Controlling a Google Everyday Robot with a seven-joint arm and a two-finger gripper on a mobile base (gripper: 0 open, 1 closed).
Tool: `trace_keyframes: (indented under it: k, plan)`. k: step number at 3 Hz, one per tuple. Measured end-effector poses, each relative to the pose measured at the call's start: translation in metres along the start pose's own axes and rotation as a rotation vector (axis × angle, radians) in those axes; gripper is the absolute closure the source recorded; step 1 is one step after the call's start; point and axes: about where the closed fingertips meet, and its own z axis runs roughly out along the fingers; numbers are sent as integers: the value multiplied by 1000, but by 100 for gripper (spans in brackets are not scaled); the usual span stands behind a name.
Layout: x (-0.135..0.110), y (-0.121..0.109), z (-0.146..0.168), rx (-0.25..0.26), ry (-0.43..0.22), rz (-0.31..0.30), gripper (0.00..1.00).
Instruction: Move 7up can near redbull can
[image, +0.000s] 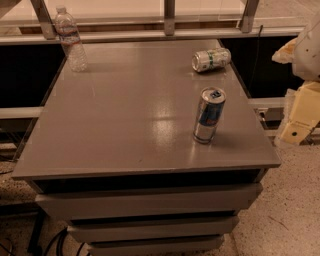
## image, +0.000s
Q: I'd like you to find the black cable on floor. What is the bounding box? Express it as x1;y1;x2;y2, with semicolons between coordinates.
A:
43;228;88;256

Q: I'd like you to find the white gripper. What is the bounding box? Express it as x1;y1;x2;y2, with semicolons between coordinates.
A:
272;13;320;145

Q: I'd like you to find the silver green 7up can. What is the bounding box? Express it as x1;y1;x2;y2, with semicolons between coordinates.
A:
192;48;231;73

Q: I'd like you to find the clear plastic water bottle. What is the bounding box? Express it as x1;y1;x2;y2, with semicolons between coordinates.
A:
55;5;88;72

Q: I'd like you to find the blue silver redbull can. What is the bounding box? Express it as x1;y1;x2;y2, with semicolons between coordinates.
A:
193;87;226;144

